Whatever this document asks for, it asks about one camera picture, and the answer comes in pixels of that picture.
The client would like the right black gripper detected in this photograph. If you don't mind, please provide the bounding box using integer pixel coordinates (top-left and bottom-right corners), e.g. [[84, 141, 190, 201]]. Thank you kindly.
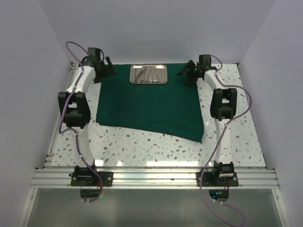
[[177, 60, 200, 86]]

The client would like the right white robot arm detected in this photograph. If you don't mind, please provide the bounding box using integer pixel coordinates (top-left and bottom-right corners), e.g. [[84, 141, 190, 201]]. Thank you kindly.
[[177, 54, 237, 186]]

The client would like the aluminium rail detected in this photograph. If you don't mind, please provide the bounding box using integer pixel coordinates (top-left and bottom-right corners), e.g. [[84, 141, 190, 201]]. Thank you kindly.
[[42, 62, 77, 168], [30, 167, 279, 190]]

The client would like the aluminium left side rail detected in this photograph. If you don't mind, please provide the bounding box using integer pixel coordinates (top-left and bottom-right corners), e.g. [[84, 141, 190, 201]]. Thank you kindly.
[[42, 62, 77, 168]]

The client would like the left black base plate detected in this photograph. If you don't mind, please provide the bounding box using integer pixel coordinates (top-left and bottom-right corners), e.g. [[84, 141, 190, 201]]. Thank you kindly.
[[69, 172, 114, 187]]

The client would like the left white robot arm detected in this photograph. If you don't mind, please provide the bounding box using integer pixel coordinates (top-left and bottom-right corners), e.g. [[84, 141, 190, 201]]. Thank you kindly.
[[58, 47, 116, 167]]

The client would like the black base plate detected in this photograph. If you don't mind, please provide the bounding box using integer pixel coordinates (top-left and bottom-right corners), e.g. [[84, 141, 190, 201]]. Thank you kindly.
[[69, 172, 114, 187], [202, 167, 239, 187]]

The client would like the dark green surgical cloth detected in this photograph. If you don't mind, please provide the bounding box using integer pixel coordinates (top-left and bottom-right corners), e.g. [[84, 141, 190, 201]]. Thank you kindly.
[[96, 63, 205, 142]]

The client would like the aluminium front rail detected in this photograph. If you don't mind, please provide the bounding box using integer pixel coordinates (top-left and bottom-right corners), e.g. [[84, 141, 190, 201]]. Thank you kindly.
[[30, 167, 279, 190]]

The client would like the steel instrument tray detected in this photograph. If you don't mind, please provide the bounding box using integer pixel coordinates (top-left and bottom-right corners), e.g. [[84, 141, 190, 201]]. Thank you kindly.
[[129, 64, 168, 85]]

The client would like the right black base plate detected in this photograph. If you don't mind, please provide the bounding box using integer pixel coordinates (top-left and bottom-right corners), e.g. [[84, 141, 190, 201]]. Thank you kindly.
[[202, 167, 239, 187]]

